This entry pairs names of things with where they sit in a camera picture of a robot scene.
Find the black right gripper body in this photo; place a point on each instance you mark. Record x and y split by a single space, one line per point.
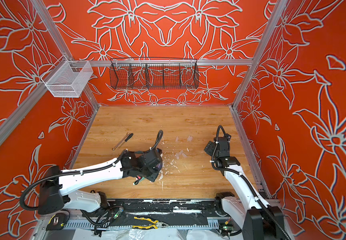
211 149

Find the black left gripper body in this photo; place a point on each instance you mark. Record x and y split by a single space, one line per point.
153 173

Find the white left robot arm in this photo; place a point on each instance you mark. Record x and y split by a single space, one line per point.
63 189

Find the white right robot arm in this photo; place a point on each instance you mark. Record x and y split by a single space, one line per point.
251 216

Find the left tape measure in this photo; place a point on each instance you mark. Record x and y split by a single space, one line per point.
57 222

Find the white mesh basket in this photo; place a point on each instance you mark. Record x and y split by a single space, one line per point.
65 81

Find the black handled screwdriver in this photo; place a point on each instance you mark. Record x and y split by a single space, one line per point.
129 137

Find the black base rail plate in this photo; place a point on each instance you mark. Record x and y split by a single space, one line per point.
143 207

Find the yellow handled pliers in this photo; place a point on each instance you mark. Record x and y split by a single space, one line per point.
150 224

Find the black wire basket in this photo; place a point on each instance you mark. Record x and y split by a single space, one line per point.
154 74

